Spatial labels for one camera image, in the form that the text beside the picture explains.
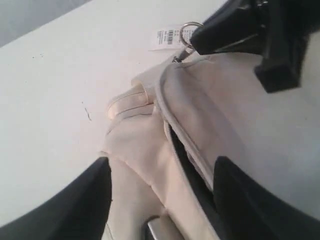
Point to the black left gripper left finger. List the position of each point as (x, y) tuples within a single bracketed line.
[(78, 212)]

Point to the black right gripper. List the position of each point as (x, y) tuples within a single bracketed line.
[(277, 30)]

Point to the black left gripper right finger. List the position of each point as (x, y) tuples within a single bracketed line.
[(250, 212)]

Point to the beige fabric duffel bag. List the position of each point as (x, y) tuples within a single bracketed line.
[(168, 130)]

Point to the white barcode paper tag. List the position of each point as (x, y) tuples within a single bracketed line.
[(168, 37)]

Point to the dark metal zipper slider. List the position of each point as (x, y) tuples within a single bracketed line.
[(183, 54)]

